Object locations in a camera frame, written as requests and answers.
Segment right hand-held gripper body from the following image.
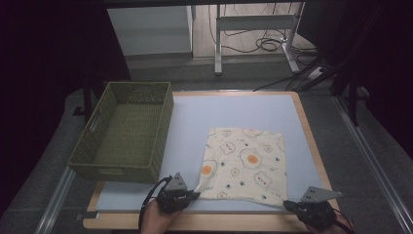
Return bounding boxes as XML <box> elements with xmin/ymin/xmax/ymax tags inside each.
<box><xmin>295</xmin><ymin>185</ymin><xmax>344</xmax><ymax>230</ymax></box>

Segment white cabinet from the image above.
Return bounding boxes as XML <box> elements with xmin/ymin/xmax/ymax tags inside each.
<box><xmin>106</xmin><ymin>5</ymin><xmax>195</xmax><ymax>58</ymax></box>

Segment white metal desk frame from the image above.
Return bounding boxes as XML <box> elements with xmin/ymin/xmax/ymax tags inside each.
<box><xmin>213</xmin><ymin>2</ymin><xmax>306</xmax><ymax>76</ymax></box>

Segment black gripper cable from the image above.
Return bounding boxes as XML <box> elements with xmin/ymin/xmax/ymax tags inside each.
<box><xmin>334</xmin><ymin>208</ymin><xmax>356</xmax><ymax>234</ymax></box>
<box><xmin>137</xmin><ymin>175</ymin><xmax>173</xmax><ymax>232</ymax></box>

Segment black metal stand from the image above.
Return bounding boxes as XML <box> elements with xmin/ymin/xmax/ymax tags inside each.
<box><xmin>72</xmin><ymin>77</ymin><xmax>99</xmax><ymax>125</ymax></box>

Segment aluminium rail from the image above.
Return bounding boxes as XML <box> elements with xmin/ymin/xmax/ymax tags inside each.
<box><xmin>334</xmin><ymin>96</ymin><xmax>413</xmax><ymax>234</ymax></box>
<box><xmin>33</xmin><ymin>167</ymin><xmax>76</xmax><ymax>234</ymax></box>

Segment person's right hand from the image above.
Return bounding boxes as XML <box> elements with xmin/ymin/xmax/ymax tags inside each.
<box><xmin>305</xmin><ymin>217</ymin><xmax>354</xmax><ymax>234</ymax></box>

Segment cream patterned cloth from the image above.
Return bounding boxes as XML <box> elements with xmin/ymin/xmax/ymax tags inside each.
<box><xmin>193</xmin><ymin>127</ymin><xmax>288</xmax><ymax>208</ymax></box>

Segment green woven plastic basket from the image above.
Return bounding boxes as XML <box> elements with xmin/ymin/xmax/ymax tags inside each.
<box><xmin>67</xmin><ymin>81</ymin><xmax>174</xmax><ymax>185</ymax></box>

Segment white power strip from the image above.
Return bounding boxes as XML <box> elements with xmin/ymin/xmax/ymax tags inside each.
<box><xmin>306</xmin><ymin>65</ymin><xmax>327</xmax><ymax>81</ymax></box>

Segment black tripod stand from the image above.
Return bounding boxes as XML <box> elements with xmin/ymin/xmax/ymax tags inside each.
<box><xmin>330</xmin><ymin>3</ymin><xmax>373</xmax><ymax>128</ymax></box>

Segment person's left hand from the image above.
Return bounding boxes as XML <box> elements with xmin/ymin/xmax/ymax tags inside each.
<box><xmin>140</xmin><ymin>200</ymin><xmax>183</xmax><ymax>234</ymax></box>

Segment black tape piece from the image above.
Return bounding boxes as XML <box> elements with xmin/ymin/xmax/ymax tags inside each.
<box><xmin>76</xmin><ymin>211</ymin><xmax>99</xmax><ymax>222</ymax></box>

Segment black floor cable bundle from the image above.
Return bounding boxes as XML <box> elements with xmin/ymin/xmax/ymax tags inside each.
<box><xmin>207</xmin><ymin>2</ymin><xmax>319</xmax><ymax>57</ymax></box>

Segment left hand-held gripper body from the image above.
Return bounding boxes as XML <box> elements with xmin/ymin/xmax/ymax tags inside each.
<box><xmin>157</xmin><ymin>172</ymin><xmax>196</xmax><ymax>215</ymax></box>

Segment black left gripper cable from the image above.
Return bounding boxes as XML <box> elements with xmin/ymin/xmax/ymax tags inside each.
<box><xmin>137</xmin><ymin>175</ymin><xmax>173</xmax><ymax>232</ymax></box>

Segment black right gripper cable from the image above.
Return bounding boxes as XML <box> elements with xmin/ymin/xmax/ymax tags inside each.
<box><xmin>334</xmin><ymin>208</ymin><xmax>356</xmax><ymax>234</ymax></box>

